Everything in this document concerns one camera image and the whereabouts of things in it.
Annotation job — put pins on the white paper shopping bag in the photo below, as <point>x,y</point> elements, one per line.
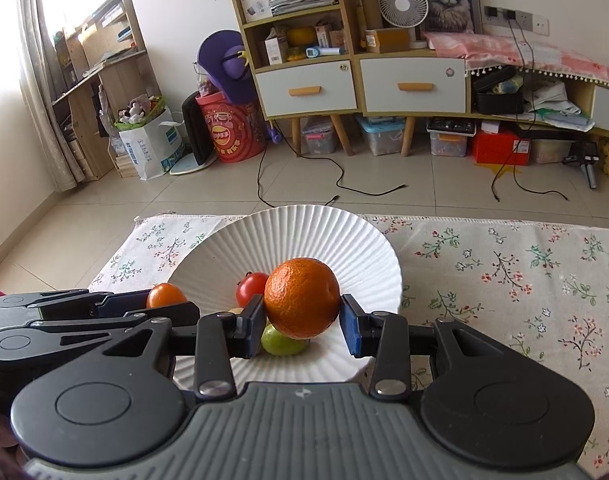
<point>155,147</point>

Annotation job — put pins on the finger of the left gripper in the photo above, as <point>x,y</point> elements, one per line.
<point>57,342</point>
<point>66,305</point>

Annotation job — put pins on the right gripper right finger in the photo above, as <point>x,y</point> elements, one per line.
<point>383,336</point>

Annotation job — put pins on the wooden cabinet with drawers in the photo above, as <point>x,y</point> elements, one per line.
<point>408,84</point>

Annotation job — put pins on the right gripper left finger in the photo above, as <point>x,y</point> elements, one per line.
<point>221,337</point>

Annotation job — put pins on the wooden bookshelf left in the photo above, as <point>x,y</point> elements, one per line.
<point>106,66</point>

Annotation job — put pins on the red snack bucket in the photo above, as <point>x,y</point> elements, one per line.
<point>237,131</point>

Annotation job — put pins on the red box under bench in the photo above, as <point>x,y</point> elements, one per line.
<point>503,147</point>

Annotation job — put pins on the pink cloth on bench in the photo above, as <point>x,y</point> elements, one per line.
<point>482,52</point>

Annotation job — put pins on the low wooden tv bench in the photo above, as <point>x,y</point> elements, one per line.
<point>536,97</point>

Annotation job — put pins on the white desk fan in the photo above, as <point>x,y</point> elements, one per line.
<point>406,14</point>

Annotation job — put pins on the orange tomato front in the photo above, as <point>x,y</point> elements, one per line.
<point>164,295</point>

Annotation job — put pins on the clear storage bin blue lid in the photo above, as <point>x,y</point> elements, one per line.
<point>383,136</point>

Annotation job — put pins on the floral tablecloth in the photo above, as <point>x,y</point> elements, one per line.
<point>541,288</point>

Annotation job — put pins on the purple plush toy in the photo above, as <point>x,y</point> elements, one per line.
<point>222,56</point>

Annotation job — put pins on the framed cat picture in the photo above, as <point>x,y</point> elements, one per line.
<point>449,2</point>

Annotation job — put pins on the large orange mandarin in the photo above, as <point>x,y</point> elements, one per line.
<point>302,298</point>

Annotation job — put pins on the red tomato with stem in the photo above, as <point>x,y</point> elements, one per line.
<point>252,284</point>

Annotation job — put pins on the green oval fruit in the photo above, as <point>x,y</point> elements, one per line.
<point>277,344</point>

